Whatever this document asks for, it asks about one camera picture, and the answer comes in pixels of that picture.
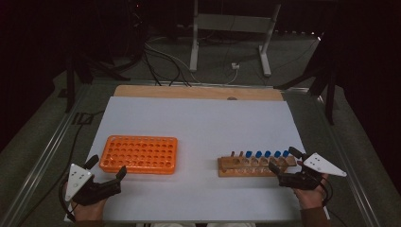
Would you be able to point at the blue capped glass test tube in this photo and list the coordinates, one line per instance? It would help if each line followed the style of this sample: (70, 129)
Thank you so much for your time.
(277, 153)
(267, 153)
(258, 154)
(286, 153)
(248, 154)

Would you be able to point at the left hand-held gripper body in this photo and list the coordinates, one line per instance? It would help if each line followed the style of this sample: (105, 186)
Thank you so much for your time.
(94, 189)

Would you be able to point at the white plug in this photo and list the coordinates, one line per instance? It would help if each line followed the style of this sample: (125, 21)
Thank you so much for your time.
(235, 66)

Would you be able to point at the black tripod stand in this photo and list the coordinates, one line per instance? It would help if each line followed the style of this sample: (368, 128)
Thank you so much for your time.
(75, 69)
(327, 78)

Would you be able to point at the wooden test tube rack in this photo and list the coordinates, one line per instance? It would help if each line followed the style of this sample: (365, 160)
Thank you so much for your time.
(228, 164)

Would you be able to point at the orange plastic test tube rack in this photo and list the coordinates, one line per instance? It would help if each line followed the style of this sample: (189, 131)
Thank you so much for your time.
(138, 154)

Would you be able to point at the person's left hand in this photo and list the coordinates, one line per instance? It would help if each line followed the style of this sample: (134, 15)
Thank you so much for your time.
(90, 213)

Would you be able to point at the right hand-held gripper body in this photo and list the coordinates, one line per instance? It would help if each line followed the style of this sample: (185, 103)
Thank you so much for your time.
(302, 179)

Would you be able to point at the person's right hand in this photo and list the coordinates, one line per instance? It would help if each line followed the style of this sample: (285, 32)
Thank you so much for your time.
(310, 198)

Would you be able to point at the grey metal stand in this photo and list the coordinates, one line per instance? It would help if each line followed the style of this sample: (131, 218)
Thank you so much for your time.
(233, 23)

